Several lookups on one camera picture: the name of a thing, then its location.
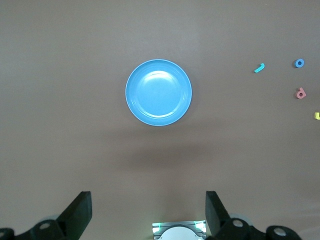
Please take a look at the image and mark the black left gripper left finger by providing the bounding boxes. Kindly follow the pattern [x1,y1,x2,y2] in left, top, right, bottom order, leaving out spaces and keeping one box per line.
[0,191,92,240]

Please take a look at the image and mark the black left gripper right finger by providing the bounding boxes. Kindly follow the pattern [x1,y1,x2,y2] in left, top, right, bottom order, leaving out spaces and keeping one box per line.
[205,191,305,240]

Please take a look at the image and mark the pink foam letter p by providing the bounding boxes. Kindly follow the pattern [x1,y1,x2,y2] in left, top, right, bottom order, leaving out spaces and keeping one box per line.
[293,87,307,100]

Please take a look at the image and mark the teal foam letter j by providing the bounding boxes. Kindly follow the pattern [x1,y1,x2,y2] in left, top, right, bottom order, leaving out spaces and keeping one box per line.
[253,62,266,74]

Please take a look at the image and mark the brown table cover sheet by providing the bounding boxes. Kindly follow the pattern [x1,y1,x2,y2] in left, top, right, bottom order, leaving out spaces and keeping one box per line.
[0,0,320,240]

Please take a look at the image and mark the blue plate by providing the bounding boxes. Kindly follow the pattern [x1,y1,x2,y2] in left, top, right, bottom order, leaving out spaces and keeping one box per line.
[125,58,193,127]

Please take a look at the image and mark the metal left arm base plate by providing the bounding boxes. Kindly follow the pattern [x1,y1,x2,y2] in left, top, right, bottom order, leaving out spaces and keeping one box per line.
[152,219,207,240]

